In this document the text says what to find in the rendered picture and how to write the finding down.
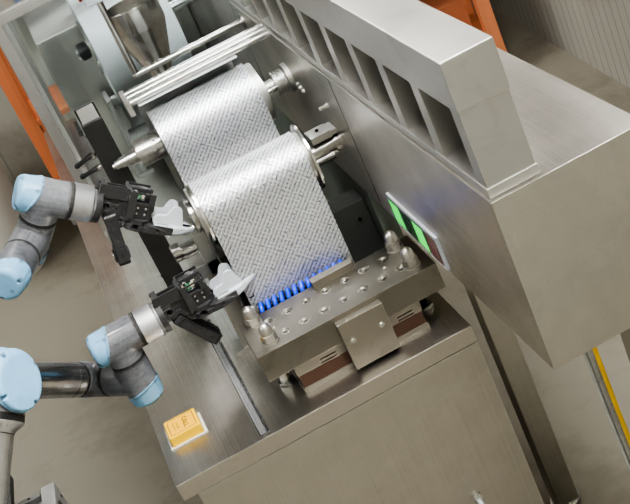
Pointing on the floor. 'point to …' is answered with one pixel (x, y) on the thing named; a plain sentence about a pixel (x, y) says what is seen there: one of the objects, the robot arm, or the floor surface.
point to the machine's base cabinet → (400, 449)
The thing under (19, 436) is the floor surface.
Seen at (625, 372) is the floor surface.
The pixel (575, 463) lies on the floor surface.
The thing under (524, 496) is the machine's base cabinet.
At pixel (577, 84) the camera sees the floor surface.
